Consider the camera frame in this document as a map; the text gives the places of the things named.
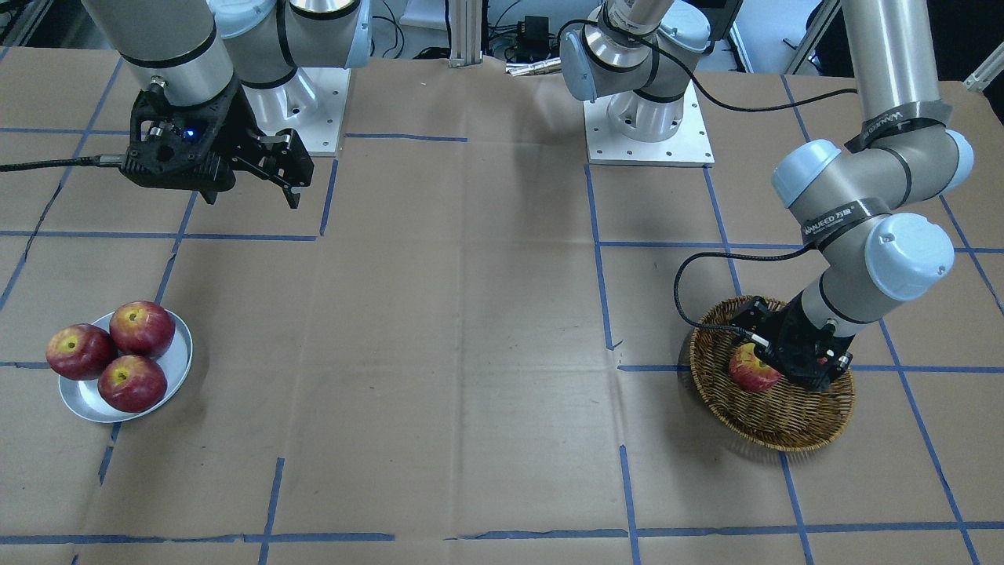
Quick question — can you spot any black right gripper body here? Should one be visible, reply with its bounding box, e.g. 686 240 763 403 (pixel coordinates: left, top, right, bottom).
119 76 315 203

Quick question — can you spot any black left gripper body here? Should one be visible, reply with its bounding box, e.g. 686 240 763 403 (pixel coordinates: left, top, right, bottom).
731 294 853 391

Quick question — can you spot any red yellow apple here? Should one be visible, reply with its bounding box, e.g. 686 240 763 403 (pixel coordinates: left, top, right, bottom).
727 343 782 392

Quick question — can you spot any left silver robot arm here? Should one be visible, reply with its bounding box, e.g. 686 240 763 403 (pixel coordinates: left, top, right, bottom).
557 1 974 391

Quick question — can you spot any wicker basket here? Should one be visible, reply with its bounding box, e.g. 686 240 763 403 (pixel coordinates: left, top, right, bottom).
689 329 857 453

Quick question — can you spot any red apple on plate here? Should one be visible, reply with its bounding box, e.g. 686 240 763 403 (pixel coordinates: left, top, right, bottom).
97 355 168 414
108 301 176 359
45 324 118 381

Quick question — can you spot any red apple on plate front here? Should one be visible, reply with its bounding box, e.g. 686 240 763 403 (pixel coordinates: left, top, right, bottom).
97 355 168 414

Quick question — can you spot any grey metal plate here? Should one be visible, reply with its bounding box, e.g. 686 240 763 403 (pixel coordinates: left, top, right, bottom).
60 311 194 425

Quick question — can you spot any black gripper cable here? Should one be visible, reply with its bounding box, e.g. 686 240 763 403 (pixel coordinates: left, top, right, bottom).
673 242 820 346

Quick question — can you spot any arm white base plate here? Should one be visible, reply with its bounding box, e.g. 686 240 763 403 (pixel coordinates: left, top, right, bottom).
244 67 352 157
584 83 716 167

